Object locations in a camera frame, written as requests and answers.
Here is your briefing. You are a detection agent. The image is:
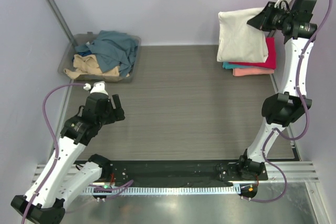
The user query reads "tan beige t shirt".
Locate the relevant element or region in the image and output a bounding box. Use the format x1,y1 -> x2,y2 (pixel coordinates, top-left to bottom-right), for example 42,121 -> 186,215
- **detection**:
64,54 -> 120,80

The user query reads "blue grey t shirt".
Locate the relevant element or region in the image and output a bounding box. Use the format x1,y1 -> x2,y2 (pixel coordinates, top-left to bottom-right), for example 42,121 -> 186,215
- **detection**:
75,30 -> 139,77

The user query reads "folded teal t shirt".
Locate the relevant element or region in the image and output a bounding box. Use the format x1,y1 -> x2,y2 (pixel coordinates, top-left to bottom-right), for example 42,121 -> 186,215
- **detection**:
223,62 -> 238,69

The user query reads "clear plastic bin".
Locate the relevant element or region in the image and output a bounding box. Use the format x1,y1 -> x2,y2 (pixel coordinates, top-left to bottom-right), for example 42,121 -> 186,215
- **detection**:
58,32 -> 141,83

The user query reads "cream white t shirt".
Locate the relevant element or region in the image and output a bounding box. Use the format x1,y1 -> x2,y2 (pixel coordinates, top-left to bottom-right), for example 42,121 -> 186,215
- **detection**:
217,7 -> 268,63

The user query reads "white slotted cable duct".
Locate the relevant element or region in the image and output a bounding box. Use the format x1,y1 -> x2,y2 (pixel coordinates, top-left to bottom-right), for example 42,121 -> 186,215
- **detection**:
81,184 -> 241,196

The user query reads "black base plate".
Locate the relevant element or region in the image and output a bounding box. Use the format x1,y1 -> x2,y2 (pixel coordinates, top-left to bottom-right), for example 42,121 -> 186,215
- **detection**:
110,159 -> 268,186

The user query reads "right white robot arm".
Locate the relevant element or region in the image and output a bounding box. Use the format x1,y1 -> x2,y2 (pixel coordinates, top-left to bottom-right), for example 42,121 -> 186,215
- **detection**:
234,0 -> 318,180

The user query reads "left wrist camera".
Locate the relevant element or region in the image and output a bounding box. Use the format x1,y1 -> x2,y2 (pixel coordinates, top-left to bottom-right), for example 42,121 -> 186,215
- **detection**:
83,81 -> 109,99

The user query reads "folded red t shirt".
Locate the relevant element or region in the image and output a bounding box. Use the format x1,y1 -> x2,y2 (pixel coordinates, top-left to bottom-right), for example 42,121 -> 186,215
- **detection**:
229,37 -> 276,70

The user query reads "folded salmon pink t shirt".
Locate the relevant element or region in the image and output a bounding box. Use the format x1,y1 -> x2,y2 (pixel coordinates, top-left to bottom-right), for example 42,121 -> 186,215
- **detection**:
233,68 -> 274,77

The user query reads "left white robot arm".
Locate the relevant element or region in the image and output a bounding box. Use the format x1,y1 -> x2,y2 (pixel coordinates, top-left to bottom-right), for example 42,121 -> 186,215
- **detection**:
11,92 -> 125,223

